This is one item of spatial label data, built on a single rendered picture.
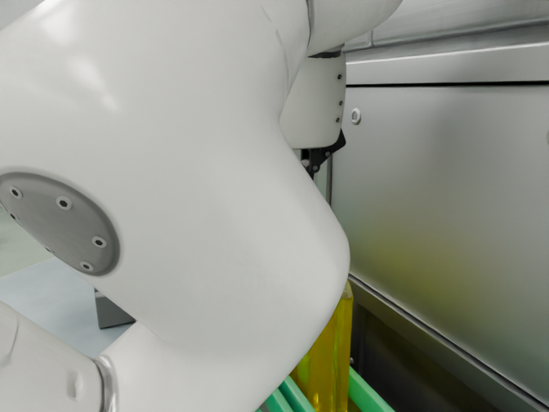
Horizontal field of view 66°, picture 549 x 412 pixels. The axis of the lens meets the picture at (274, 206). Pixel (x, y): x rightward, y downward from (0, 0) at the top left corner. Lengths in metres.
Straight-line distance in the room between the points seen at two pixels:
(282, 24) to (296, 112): 0.27
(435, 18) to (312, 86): 0.16
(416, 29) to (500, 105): 0.14
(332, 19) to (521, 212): 0.27
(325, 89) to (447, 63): 0.13
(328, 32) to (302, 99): 0.19
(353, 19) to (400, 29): 0.30
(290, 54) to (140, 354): 0.13
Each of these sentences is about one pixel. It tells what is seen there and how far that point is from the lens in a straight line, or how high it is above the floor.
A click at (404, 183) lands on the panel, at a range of 0.54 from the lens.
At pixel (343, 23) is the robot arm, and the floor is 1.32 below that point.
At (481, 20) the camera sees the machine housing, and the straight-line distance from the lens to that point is 0.47.
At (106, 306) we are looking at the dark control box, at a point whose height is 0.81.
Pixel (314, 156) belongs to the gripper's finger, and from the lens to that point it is 0.48.
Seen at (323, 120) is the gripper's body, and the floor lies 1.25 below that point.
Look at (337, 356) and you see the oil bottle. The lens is 0.51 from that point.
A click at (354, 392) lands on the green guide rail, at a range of 0.54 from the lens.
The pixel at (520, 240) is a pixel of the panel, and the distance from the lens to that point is 0.44.
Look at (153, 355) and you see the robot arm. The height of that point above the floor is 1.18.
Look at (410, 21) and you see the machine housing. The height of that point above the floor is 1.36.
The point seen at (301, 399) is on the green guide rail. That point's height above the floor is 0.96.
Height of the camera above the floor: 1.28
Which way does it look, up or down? 15 degrees down
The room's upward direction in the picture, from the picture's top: straight up
